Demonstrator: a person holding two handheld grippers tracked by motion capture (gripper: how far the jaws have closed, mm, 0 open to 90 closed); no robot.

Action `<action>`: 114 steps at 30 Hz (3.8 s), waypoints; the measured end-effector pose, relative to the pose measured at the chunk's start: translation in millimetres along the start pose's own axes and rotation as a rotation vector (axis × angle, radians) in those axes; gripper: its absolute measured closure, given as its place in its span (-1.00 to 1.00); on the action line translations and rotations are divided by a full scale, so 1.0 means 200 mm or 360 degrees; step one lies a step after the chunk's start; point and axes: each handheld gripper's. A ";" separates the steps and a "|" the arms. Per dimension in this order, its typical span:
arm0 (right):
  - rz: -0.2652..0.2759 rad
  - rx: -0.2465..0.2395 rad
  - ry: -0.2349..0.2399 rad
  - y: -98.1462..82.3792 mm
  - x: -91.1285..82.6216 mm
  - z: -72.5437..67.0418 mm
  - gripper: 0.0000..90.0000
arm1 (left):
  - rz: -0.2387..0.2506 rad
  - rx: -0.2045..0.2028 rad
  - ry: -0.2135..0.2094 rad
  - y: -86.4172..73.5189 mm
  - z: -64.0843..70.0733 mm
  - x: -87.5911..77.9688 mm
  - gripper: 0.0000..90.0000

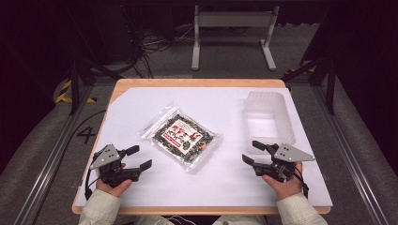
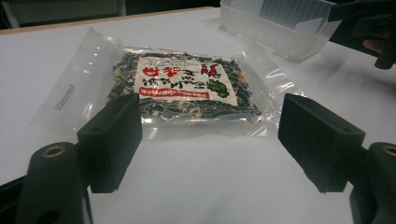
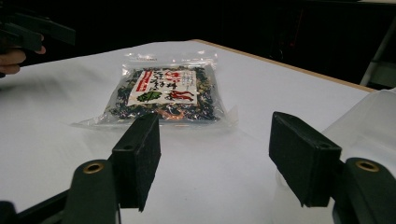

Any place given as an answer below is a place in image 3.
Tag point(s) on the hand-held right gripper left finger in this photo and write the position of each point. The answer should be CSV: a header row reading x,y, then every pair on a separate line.
x,y
137,161

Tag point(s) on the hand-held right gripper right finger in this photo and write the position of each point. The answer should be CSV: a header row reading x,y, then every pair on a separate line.
x,y
303,155

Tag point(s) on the clear packet of dried seaweed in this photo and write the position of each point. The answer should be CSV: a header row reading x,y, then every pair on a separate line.
x,y
165,90

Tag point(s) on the white sheet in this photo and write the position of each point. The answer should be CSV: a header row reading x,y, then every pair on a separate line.
x,y
364,124

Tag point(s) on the grey metal stand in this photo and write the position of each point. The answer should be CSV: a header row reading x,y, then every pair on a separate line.
x,y
378,62

